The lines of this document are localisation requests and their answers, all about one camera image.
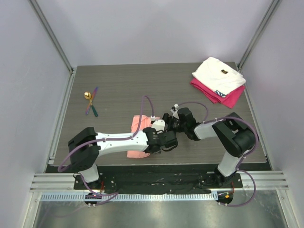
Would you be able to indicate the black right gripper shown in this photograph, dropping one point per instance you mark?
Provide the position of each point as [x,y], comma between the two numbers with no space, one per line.
[169,120]

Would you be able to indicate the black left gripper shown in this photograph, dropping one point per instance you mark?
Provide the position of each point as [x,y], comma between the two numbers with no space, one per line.
[158,132]

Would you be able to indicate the pink satin napkin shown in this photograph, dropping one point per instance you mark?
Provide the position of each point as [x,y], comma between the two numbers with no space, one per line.
[145,122]

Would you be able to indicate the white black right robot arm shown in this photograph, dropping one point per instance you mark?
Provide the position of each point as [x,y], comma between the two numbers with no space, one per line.
[236,135]

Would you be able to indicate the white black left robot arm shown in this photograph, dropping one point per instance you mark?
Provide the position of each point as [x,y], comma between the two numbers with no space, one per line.
[88,145]

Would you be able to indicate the white left wrist connector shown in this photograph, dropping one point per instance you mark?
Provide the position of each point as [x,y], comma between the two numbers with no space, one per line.
[157,123]

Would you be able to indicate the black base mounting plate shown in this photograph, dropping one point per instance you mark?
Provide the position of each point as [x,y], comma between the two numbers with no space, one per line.
[162,179]

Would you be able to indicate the magenta folded cloth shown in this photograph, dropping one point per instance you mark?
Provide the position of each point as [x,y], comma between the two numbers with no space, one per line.
[229,100]

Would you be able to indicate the white folded cloth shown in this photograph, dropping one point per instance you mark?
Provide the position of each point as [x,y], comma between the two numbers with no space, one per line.
[219,77]

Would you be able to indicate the iridescent purple utensil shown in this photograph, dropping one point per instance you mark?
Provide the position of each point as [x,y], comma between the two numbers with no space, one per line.
[93,96]

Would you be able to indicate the gold spoon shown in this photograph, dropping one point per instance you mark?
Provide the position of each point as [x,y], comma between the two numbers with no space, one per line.
[88,96]

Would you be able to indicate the white wrist camera connector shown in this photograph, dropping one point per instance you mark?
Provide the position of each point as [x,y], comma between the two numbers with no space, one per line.
[174,111]

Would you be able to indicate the dark green handled utensil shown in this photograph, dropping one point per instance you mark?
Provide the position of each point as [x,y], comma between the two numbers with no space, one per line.
[94,111]

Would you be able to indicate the white slotted cable duct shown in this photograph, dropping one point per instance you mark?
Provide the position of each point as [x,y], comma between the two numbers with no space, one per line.
[78,196]

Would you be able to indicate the aluminium front rail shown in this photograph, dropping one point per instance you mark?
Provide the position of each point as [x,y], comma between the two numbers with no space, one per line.
[64,182]

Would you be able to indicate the grey aluminium corner post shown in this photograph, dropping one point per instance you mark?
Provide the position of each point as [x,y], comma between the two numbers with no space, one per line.
[272,8]

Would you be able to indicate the grey left corner post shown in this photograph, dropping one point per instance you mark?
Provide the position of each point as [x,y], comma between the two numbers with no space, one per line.
[43,20]

